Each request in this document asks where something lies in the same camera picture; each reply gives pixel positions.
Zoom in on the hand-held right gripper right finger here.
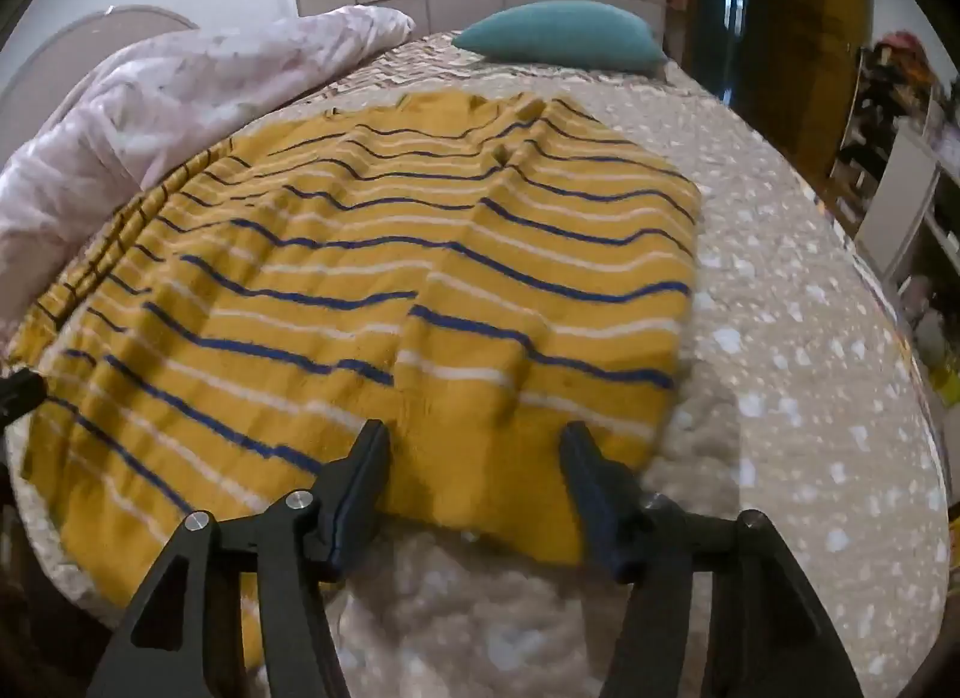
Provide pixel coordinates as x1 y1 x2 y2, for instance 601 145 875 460
559 420 863 698

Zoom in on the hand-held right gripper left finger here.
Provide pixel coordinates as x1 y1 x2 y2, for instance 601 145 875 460
86 419 392 698

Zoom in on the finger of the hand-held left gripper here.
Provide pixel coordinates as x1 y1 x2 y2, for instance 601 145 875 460
0 368 47 436

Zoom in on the yellow striped knit garment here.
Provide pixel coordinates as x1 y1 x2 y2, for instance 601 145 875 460
15 90 704 669

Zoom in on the beige dotted blanket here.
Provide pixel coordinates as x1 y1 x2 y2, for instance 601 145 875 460
0 71 950 698

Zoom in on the pink floral blanket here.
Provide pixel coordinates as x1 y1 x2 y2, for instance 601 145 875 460
0 4 416 346

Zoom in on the zigzag patterned bedsheet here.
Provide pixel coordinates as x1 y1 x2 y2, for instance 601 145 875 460
322 30 698 114

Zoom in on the cluttered white shelf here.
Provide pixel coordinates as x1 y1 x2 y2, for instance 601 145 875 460
825 30 960 399

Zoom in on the teal pillow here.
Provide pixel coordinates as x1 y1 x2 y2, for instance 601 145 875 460
452 0 668 76

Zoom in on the brown wooden door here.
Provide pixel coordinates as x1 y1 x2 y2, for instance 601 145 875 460
675 0 875 174

